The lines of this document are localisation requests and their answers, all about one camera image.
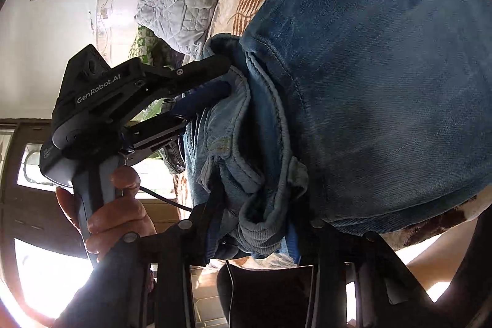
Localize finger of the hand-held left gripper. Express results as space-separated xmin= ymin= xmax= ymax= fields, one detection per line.
xmin=122 ymin=80 xmax=230 ymax=164
xmin=142 ymin=55 xmax=232 ymax=90

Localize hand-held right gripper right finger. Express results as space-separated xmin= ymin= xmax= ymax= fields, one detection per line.
xmin=286 ymin=218 xmax=439 ymax=328

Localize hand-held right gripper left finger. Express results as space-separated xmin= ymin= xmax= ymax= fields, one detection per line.
xmin=123 ymin=203 xmax=231 ymax=328

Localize blue denim pants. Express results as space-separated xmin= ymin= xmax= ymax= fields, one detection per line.
xmin=165 ymin=0 xmax=492 ymax=261

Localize person's left forearm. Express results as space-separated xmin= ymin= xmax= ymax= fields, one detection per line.
xmin=52 ymin=236 xmax=154 ymax=328

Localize person's left hand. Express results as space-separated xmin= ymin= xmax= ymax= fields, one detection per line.
xmin=56 ymin=164 xmax=158 ymax=263

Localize green patterned cloth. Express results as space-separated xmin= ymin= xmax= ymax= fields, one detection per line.
xmin=129 ymin=26 xmax=183 ymax=69

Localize black cable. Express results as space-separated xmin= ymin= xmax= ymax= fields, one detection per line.
xmin=137 ymin=187 xmax=195 ymax=212

